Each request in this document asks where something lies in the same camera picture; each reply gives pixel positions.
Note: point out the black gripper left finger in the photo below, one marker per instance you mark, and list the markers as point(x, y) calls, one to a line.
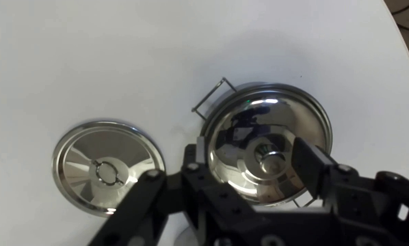
point(143, 200)

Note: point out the small steel bowl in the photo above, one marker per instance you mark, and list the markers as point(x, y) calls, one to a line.
point(239, 137)

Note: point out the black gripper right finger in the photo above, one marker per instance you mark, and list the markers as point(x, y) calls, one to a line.
point(376, 205)

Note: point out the small steel pot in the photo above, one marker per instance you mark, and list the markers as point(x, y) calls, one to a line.
point(207, 93)

